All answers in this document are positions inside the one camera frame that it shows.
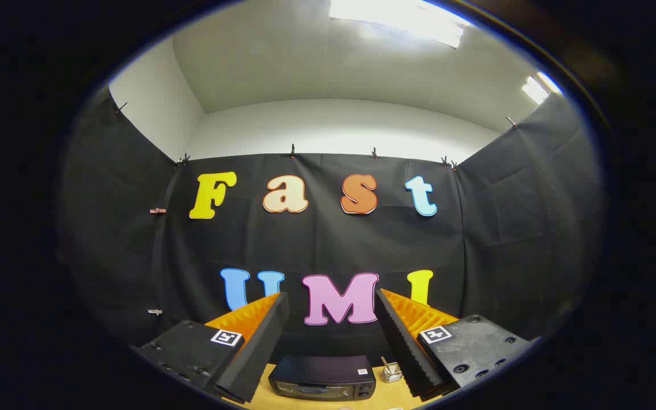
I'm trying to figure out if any large ceiling light panel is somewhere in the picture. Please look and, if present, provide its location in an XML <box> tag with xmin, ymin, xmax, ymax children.
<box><xmin>328</xmin><ymin>0</ymin><xmax>465</xmax><ymax>49</ymax></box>

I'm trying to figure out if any row of black clips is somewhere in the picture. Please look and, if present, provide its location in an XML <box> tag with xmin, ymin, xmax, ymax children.
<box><xmin>114</xmin><ymin>101</ymin><xmax>518</xmax><ymax>171</ymax></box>

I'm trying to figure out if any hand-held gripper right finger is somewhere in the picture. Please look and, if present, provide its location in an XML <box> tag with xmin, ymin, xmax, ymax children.
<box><xmin>375</xmin><ymin>288</ymin><xmax>534</xmax><ymax>401</ymax></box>

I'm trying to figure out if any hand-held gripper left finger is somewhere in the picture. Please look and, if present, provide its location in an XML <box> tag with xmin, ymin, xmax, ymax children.
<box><xmin>132</xmin><ymin>292</ymin><xmax>290</xmax><ymax>405</ymax></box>

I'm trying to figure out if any black toaster oven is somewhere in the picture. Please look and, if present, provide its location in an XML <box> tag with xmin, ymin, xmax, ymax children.
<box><xmin>268</xmin><ymin>355</ymin><xmax>377</xmax><ymax>401</ymax></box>

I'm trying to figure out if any small ceiling light panel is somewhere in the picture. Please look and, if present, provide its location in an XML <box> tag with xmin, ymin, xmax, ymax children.
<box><xmin>522</xmin><ymin>71</ymin><xmax>562</xmax><ymax>105</ymax></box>

